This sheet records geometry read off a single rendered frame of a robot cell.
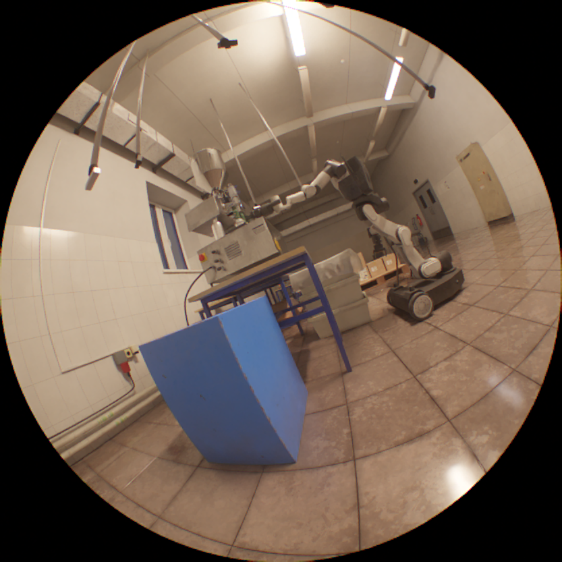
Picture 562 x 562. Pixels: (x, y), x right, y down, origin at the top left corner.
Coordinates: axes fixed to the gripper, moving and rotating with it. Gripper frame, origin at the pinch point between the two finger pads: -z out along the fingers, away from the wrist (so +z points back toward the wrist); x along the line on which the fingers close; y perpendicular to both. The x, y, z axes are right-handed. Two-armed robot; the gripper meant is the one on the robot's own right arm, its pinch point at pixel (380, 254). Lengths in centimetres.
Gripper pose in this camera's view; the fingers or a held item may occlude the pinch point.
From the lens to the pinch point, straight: 191.7
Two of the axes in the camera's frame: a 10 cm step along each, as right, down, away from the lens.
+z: -2.7, -9.6, -0.9
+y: -6.2, 2.4, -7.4
